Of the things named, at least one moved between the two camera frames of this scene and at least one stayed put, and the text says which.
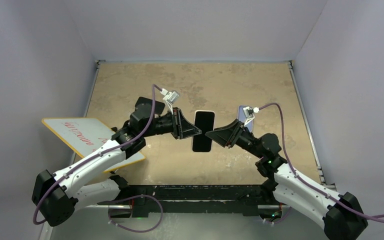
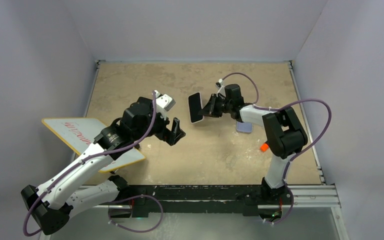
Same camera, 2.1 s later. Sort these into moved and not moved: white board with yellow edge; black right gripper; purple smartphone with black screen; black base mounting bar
Moved: purple smartphone with black screen; black right gripper
Not moved: black base mounting bar; white board with yellow edge
